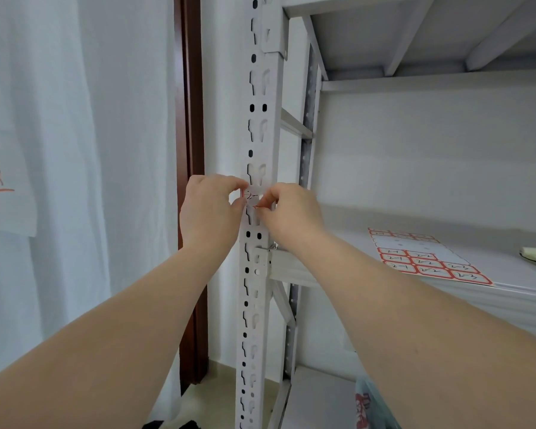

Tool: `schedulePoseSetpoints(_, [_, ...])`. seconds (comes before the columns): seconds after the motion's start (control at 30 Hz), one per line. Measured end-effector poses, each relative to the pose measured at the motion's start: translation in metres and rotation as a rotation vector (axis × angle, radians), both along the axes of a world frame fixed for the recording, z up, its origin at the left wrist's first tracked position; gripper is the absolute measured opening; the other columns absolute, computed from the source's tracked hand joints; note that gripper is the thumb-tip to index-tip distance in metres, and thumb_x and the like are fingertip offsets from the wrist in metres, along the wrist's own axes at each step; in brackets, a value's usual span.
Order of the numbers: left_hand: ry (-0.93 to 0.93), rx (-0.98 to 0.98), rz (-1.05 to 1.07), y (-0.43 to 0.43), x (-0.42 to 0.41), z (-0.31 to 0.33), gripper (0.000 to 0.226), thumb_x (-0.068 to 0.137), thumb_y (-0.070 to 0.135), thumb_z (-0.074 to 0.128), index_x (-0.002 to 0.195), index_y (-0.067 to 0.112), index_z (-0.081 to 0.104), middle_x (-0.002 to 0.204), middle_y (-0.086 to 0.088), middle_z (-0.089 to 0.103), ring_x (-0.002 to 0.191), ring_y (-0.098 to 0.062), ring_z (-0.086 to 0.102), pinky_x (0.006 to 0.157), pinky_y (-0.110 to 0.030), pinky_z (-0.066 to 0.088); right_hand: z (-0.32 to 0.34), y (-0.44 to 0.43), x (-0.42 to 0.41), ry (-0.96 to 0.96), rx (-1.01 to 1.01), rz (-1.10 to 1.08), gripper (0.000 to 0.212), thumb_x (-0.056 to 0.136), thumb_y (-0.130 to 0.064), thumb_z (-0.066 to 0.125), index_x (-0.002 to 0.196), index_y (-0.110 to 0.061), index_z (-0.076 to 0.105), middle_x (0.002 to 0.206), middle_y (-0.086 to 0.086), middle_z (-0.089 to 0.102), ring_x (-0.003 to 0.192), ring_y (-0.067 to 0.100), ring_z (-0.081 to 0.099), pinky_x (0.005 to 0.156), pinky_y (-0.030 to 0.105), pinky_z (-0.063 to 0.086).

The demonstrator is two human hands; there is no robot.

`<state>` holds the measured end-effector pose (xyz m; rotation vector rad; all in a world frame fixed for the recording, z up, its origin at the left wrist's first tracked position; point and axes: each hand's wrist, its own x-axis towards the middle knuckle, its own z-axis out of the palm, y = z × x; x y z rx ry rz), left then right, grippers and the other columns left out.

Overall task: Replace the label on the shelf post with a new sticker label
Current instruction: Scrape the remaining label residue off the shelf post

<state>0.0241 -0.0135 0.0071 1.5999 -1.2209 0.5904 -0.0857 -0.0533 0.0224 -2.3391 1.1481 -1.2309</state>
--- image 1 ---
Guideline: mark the person's right hand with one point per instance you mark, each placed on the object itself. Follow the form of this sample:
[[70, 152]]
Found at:
[[295, 218]]

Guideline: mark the person's left hand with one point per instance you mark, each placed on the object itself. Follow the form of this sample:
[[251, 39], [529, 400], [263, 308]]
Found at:
[[205, 214]]

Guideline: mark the person's left thumb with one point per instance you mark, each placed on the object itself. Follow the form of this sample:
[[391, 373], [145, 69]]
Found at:
[[240, 209]]

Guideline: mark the person's right thumb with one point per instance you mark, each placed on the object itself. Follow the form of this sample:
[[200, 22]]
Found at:
[[263, 214]]

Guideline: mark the white red-edged label sticker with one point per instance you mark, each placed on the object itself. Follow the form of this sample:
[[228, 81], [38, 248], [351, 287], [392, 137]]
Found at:
[[251, 197]]

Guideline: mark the person's left forearm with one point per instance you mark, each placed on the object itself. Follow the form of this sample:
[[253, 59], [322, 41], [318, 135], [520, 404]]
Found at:
[[116, 335]]

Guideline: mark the person's right forearm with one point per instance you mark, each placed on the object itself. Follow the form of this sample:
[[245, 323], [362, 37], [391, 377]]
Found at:
[[420, 344]]

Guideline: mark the white curtain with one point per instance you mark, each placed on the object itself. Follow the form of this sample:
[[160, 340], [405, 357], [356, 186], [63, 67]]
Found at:
[[129, 151]]

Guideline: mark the white metal shelving rack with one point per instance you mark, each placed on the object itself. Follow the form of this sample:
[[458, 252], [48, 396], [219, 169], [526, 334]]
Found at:
[[273, 84]]

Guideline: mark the sheet of red-bordered labels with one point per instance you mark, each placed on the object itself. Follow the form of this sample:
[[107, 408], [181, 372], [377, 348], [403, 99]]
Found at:
[[429, 253]]

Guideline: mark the clear bag with red print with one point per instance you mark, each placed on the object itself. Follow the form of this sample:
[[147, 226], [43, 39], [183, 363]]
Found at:
[[371, 406]]

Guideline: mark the black object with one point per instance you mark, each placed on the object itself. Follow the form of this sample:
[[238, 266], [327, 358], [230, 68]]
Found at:
[[158, 425]]

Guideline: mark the white cloth with red mark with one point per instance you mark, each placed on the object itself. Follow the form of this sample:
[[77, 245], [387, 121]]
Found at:
[[4, 129]]

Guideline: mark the dark brown door frame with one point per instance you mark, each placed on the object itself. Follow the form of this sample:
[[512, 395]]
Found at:
[[192, 107]]

